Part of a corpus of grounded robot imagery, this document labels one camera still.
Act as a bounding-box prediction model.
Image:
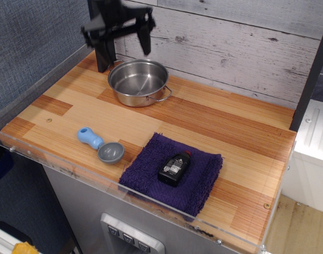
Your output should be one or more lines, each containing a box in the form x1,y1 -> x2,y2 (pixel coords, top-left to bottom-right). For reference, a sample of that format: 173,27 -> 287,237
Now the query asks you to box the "small black bottle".
158,151 -> 191,187

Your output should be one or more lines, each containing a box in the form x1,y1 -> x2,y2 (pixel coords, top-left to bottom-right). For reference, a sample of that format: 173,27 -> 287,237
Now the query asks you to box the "clear acrylic guard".
0,37 -> 297,254

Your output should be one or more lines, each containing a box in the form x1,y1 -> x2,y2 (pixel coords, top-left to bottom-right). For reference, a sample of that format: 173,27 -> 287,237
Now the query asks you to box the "purple towel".
119,133 -> 223,216

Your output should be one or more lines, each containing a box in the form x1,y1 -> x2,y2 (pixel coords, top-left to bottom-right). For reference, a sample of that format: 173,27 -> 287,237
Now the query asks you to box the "white aluminium side unit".
281,100 -> 323,212

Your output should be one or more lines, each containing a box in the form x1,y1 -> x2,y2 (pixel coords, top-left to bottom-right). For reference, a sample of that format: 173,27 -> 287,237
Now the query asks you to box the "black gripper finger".
137,26 -> 151,56
97,39 -> 116,64

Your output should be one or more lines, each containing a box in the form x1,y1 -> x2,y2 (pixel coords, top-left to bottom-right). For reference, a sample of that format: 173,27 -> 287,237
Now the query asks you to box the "dark grey right post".
289,35 -> 323,132

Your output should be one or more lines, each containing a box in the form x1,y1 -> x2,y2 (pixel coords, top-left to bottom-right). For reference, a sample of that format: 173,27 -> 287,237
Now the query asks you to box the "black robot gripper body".
81,1 -> 156,47

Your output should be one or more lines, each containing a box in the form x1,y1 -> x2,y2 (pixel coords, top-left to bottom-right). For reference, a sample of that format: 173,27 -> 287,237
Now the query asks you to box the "blue grey toy scoop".
77,127 -> 125,165

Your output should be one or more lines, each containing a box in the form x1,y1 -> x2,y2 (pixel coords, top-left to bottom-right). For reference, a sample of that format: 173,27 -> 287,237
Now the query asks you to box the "dark grey post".
289,35 -> 323,132
87,1 -> 113,72

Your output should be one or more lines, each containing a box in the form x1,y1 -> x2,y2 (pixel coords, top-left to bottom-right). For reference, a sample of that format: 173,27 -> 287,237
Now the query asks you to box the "silver dispenser button panel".
100,213 -> 166,253

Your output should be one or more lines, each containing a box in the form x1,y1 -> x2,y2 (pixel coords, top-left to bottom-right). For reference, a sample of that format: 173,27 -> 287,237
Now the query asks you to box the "stainless steel pan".
108,59 -> 173,107

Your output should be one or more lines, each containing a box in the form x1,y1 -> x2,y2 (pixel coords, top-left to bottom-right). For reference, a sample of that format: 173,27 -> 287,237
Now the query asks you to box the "dark grey left post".
87,1 -> 113,72

